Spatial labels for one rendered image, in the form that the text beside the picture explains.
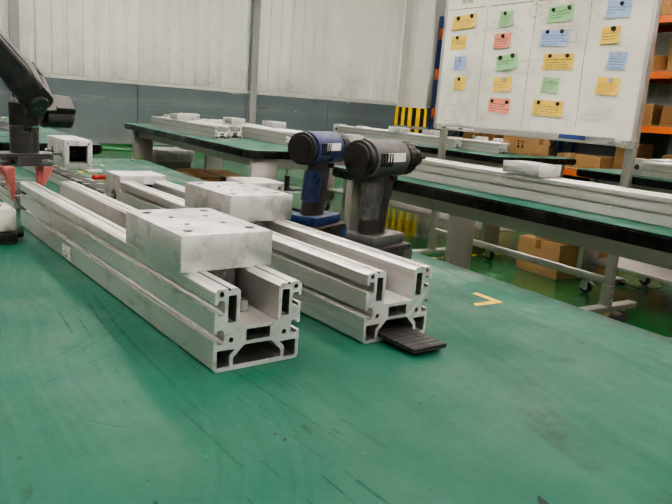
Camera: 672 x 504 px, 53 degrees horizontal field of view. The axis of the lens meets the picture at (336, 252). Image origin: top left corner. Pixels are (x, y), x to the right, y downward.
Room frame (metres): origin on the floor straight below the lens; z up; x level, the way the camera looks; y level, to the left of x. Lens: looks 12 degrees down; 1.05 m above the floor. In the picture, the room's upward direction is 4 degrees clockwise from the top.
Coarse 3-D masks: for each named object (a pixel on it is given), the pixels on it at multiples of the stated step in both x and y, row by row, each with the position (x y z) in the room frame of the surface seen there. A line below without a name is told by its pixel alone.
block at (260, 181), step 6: (228, 180) 1.49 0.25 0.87; (234, 180) 1.47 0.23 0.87; (240, 180) 1.45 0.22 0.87; (246, 180) 1.46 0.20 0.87; (252, 180) 1.47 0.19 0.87; (258, 180) 1.48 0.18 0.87; (264, 180) 1.48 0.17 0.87; (270, 180) 1.49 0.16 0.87; (264, 186) 1.44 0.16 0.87; (270, 186) 1.45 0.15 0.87; (276, 186) 1.46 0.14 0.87; (282, 186) 1.47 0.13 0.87
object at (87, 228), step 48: (48, 192) 1.15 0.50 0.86; (96, 192) 1.19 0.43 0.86; (48, 240) 1.10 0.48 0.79; (96, 240) 0.91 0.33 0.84; (144, 288) 0.80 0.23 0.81; (192, 288) 0.66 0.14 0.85; (240, 288) 0.73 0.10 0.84; (288, 288) 0.68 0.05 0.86; (192, 336) 0.66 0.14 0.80; (240, 336) 0.64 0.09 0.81; (288, 336) 0.68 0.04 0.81
